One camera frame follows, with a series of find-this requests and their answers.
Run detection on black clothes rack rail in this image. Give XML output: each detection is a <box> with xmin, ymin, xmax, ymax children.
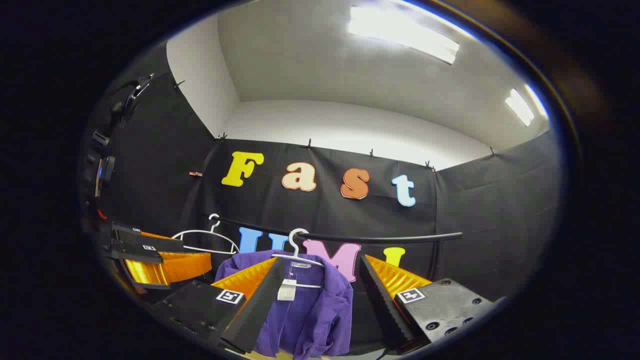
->
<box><xmin>202</xmin><ymin>214</ymin><xmax>464</xmax><ymax>282</ymax></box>

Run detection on purple shirt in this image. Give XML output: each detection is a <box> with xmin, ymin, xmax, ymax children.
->
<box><xmin>215</xmin><ymin>250</ymin><xmax>354</xmax><ymax>360</ymax></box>

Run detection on large ceiling light panel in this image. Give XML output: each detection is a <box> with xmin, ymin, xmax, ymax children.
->
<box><xmin>348</xmin><ymin>2</ymin><xmax>461</xmax><ymax>65</ymax></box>

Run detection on white plastic clothes hanger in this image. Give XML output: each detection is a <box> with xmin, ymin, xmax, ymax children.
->
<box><xmin>171</xmin><ymin>213</ymin><xmax>241</xmax><ymax>256</ymax></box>
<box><xmin>271</xmin><ymin>228</ymin><xmax>326</xmax><ymax>290</ymax></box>

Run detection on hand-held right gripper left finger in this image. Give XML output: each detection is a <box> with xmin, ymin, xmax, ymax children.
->
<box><xmin>150</xmin><ymin>256</ymin><xmax>287</xmax><ymax>356</ymax></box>

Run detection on small ceiling light panel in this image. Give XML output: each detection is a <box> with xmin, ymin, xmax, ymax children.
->
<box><xmin>505</xmin><ymin>84</ymin><xmax>550</xmax><ymax>127</ymax></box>

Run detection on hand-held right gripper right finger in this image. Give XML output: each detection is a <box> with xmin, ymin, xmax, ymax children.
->
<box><xmin>359</xmin><ymin>254</ymin><xmax>507</xmax><ymax>351</ymax></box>

